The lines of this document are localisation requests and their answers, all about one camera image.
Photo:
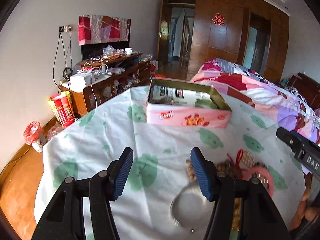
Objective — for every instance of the wooden tv cabinet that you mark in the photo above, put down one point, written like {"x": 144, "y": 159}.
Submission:
{"x": 111, "y": 79}

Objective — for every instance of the wooden wardrobe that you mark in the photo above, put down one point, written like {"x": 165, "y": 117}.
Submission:
{"x": 230, "y": 41}

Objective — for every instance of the wooden bed headboard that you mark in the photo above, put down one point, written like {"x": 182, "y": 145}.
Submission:
{"x": 307, "y": 87}

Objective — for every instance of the red double happiness sticker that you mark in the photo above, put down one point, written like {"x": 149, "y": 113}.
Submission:
{"x": 218, "y": 20}

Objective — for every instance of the patchwork pink quilt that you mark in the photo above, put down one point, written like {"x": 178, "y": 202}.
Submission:
{"x": 286, "y": 107}

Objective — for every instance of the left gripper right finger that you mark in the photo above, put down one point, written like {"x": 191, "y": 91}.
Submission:
{"x": 259, "y": 216}

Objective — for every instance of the pink jade bangle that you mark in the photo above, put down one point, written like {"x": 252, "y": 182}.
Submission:
{"x": 263, "y": 175}

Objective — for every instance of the red patchwork tv cover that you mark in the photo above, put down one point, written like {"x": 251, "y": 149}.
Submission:
{"x": 94, "y": 29}

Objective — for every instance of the red yellow carton box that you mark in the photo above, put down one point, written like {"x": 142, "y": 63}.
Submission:
{"x": 61, "y": 105}

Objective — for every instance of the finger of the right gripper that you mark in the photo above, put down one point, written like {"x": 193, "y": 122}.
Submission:
{"x": 305, "y": 151}

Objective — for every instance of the white box device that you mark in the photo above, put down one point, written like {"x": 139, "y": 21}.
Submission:
{"x": 82, "y": 79}

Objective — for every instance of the white green cloud tablecloth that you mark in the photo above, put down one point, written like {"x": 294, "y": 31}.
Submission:
{"x": 159, "y": 169}

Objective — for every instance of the bin with red bag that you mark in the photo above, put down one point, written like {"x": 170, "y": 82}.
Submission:
{"x": 34, "y": 136}

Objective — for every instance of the wooden door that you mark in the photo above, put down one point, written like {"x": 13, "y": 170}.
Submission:
{"x": 164, "y": 32}

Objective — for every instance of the silver metal bangle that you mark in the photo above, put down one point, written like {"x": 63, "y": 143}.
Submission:
{"x": 190, "y": 209}

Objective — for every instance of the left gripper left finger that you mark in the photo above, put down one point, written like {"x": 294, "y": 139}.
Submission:
{"x": 63, "y": 217}

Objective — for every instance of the black television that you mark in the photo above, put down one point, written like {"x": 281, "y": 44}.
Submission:
{"x": 92, "y": 50}

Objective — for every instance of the pink biscuit tin box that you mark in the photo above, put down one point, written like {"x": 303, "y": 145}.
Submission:
{"x": 173, "y": 102}

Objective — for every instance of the white mug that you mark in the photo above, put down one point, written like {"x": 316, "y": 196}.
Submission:
{"x": 128, "y": 51}

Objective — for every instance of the wall power socket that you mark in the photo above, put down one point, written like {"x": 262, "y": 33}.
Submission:
{"x": 65, "y": 28}

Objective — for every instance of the person's right hand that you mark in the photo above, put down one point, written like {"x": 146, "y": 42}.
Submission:
{"x": 302, "y": 210}

